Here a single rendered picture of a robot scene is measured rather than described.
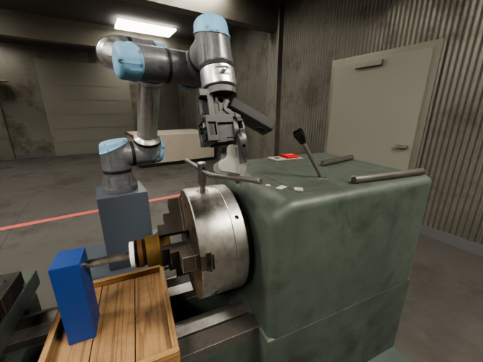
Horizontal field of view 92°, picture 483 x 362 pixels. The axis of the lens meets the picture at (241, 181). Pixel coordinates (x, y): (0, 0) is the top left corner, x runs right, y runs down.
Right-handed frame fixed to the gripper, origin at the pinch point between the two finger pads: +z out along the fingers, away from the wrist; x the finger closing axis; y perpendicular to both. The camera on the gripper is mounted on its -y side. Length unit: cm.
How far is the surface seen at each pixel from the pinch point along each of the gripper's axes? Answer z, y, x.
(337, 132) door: -55, -263, -219
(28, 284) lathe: 23, 57, -50
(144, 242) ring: 12.7, 21.4, -21.2
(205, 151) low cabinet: -107, -167, -631
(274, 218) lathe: 9.6, -6.5, 1.0
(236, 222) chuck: 10.2, -0.6, -8.3
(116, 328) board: 35, 32, -26
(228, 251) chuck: 16.6, 3.0, -7.3
